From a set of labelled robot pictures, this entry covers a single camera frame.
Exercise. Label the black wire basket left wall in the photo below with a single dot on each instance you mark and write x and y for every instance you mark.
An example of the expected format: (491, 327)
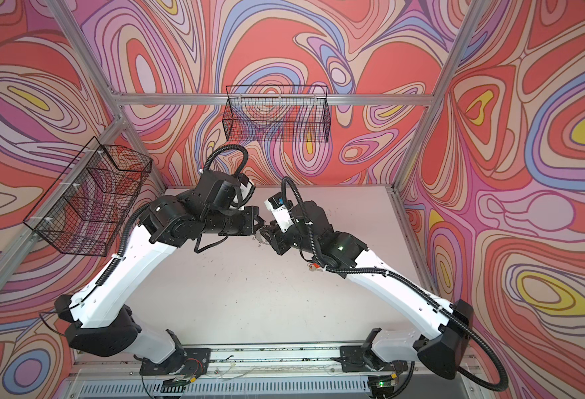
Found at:
(92, 207)

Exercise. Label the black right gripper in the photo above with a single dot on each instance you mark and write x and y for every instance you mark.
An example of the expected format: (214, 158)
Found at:
(277, 238)

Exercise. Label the grey keyring with yellow grip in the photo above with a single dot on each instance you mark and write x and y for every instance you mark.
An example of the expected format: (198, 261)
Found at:
(261, 239)

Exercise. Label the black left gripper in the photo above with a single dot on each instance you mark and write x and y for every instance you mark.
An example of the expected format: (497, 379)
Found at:
(252, 214)

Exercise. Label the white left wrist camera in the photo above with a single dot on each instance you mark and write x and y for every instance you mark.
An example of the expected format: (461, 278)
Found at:
(247, 189)

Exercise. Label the aluminium frame extrusion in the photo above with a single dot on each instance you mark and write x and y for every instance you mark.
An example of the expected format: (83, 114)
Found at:
(275, 63)

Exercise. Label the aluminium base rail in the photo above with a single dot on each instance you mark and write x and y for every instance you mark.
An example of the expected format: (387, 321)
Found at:
(294, 370)

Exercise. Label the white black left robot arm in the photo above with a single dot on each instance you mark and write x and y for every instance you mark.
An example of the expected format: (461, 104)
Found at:
(100, 321)

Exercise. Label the key with red tag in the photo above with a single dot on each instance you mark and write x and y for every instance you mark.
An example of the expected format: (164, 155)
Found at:
(315, 267)

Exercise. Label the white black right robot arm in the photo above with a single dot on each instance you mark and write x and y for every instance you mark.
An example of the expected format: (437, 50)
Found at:
(428, 337)

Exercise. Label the black wire basket back wall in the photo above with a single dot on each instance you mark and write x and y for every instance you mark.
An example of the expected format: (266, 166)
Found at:
(277, 113)

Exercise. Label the black wire basket wall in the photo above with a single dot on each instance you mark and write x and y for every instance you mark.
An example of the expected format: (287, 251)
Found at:
(92, 207)
(277, 113)

